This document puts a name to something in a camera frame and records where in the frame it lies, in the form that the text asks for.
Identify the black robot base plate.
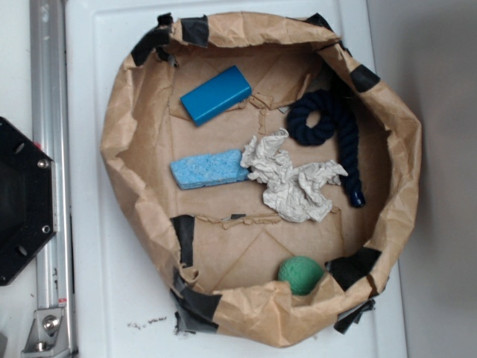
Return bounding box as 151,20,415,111
1,117,55,286

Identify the green foam ball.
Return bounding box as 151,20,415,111
277,256,324,296

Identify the white tray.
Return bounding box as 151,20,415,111
66,1,407,357

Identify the aluminium extrusion rail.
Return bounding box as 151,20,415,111
28,0,78,358

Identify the crumpled white paper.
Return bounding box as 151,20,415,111
240,128,348,223

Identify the blue rectangular block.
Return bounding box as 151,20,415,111
180,66,252,126

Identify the metal corner bracket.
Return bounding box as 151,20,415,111
21,307,72,357

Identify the dark navy rope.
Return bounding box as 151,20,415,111
286,89,367,209

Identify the brown paper bag tray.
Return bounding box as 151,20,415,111
101,12,422,348

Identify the light blue sponge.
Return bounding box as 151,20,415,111
170,149,249,189

